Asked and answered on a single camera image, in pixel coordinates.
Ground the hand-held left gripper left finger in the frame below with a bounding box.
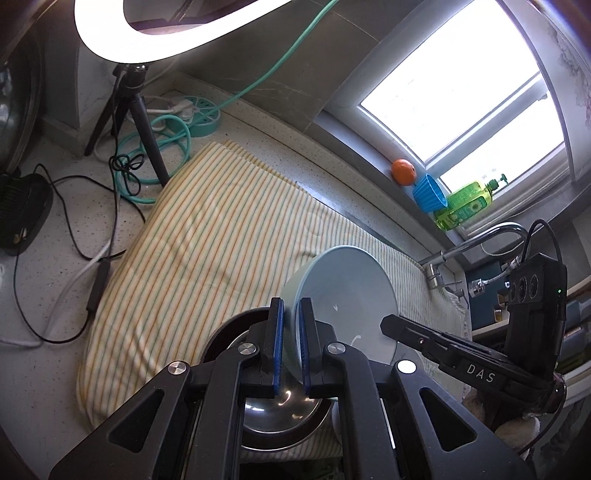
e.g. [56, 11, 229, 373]
[48, 296, 286, 480]

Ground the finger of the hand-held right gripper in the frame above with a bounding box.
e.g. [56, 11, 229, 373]
[381, 315, 463, 366]

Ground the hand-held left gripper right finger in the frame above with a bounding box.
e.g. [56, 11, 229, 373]
[298, 296, 536, 480]

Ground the large steel bowl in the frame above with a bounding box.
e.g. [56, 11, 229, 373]
[198, 308, 335, 452]

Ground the light blue ceramic bowl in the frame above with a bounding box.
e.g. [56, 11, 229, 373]
[280, 246, 399, 384]

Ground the person's right hand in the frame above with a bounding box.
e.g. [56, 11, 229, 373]
[464, 392, 541, 444]

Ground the dark teal utensil holder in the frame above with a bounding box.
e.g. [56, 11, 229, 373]
[464, 263, 509, 326]

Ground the chrome faucet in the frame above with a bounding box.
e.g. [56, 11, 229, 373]
[418, 223, 528, 289]

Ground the green dish soap bottle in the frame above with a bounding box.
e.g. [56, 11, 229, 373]
[434, 173, 508, 232]

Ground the blue ribbed cup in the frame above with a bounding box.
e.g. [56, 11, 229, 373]
[412, 174, 448, 214]

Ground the striped cloth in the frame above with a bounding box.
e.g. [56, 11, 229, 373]
[76, 141, 472, 462]

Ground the orange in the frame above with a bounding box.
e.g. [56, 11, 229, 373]
[392, 159, 417, 186]

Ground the window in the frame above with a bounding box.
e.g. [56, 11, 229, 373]
[314, 0, 583, 232]

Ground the teal round power strip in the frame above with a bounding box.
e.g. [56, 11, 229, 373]
[178, 95, 222, 138]

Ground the white plug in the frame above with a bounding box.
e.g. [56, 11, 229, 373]
[166, 98, 197, 121]

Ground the black device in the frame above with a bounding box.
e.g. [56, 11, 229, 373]
[0, 173, 54, 257]

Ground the black tripod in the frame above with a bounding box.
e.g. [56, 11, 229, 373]
[84, 62, 171, 188]

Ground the metal pot lid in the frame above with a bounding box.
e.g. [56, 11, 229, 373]
[0, 28, 44, 171]

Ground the chrome sprayer with hose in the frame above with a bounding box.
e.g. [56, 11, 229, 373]
[468, 258, 522, 296]

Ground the black inline cable switch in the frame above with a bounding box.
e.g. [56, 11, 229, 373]
[87, 258, 112, 313]

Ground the green hose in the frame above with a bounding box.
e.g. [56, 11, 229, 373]
[108, 0, 340, 204]

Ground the ring light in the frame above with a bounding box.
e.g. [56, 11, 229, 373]
[74, 0, 296, 64]

